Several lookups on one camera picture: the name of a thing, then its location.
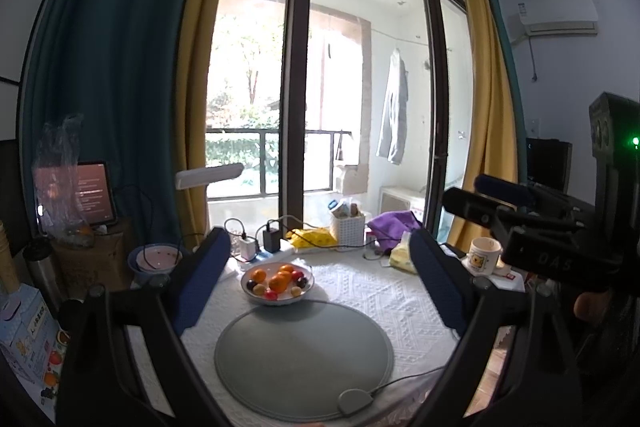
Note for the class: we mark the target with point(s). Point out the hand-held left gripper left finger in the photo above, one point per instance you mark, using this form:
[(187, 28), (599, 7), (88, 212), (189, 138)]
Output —
[(202, 279)]

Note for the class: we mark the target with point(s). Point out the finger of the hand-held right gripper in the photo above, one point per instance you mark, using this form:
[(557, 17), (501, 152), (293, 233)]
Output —
[(500, 188), (470, 208)]

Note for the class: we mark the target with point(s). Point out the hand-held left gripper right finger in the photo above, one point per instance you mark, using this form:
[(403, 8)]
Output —
[(440, 279)]

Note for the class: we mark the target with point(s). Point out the mandarin orange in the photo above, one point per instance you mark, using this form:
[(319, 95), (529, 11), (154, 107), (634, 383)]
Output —
[(277, 284), (286, 268), (80, 232), (286, 278), (258, 276)]

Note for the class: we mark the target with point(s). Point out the small yellowish round fruit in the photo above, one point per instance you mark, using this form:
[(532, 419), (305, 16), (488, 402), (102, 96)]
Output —
[(296, 291), (259, 289)]

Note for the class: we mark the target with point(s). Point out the red cherry tomato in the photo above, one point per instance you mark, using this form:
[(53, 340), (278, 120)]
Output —
[(270, 293), (296, 275)]

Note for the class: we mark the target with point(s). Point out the white plate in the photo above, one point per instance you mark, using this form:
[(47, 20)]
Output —
[(280, 302)]

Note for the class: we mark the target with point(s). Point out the person's right hand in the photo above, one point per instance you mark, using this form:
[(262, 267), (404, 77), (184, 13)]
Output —
[(590, 304)]

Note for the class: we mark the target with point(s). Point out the yellow tissue pack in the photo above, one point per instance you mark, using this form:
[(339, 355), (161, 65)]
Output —
[(402, 257)]

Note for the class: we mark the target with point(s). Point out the white printed mug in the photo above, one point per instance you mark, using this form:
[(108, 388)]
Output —
[(482, 254)]

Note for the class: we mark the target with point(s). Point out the pale pink bowl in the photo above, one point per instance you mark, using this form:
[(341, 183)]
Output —
[(155, 257)]

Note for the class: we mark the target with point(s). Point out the white charger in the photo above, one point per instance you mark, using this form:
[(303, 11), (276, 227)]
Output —
[(246, 249)]

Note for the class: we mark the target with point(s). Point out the black monitor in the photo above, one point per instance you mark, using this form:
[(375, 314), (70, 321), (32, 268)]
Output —
[(550, 164)]

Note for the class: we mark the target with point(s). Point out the blue basin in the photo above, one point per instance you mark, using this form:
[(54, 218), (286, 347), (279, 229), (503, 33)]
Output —
[(137, 275)]

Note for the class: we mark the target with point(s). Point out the purple cloth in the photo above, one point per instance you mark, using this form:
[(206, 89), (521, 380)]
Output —
[(395, 227)]

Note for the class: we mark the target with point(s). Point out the black charger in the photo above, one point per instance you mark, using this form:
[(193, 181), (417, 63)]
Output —
[(271, 240)]

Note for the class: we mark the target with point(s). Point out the white power strip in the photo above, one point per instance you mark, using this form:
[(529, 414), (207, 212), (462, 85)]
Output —
[(287, 250)]

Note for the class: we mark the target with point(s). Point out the white textured tablecloth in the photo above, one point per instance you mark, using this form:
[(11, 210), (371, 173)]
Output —
[(350, 292)]

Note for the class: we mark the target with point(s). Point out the cardboard box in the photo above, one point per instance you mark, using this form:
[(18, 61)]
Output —
[(105, 267)]

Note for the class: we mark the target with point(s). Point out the white desk lamp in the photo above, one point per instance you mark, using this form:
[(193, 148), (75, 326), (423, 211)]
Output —
[(210, 177)]

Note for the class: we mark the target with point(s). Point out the white perforated basket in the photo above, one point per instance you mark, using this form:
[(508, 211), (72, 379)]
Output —
[(347, 228)]

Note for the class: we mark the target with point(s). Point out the yellow curtain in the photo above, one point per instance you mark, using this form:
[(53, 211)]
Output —
[(490, 82), (200, 82)]

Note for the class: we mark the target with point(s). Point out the teal curtain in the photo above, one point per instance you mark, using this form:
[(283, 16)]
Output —
[(510, 72), (115, 57)]

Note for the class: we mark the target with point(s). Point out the hanging pale garment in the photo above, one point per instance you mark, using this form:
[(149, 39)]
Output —
[(395, 117)]

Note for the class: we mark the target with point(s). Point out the yellow plastic bag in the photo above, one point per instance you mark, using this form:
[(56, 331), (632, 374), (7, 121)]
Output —
[(312, 237)]

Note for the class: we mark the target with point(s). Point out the grey round mat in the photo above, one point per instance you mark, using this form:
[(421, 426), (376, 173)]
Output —
[(300, 347)]

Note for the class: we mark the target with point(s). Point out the blue capped bottle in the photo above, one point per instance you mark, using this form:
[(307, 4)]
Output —
[(334, 206)]

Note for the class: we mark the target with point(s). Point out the tablet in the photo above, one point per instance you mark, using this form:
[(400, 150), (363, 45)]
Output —
[(97, 192)]

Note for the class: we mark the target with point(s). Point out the balcony railing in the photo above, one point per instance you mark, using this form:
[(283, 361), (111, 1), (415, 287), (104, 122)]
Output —
[(240, 133)]

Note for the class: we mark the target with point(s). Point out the steel thermos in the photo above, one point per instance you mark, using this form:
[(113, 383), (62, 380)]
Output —
[(45, 277)]

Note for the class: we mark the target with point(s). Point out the white air conditioner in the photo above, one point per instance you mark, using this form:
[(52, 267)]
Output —
[(555, 17)]

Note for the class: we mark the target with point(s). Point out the clear plastic bag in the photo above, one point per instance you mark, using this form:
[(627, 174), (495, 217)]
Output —
[(57, 167)]

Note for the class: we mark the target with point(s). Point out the blue printed carton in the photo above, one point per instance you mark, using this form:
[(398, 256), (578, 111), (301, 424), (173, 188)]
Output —
[(25, 332)]

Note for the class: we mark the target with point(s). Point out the dark door frame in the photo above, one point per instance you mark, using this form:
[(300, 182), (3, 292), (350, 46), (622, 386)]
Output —
[(295, 82)]

